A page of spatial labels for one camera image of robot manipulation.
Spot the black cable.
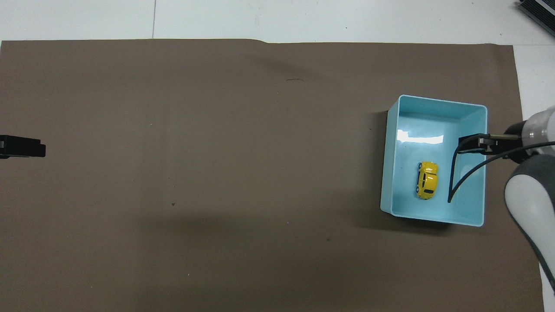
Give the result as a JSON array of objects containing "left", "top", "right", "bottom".
[{"left": 447, "top": 141, "right": 555, "bottom": 204}]

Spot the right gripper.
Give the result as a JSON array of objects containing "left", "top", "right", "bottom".
[{"left": 498, "top": 121, "right": 533, "bottom": 164}]

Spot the yellow toy beetle car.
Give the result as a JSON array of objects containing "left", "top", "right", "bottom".
[{"left": 416, "top": 161, "right": 439, "bottom": 200}]

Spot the light blue plastic box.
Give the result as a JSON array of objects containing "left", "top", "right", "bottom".
[{"left": 380, "top": 94, "right": 488, "bottom": 228}]

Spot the black stand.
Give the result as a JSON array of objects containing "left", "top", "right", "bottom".
[{"left": 518, "top": 0, "right": 555, "bottom": 27}]

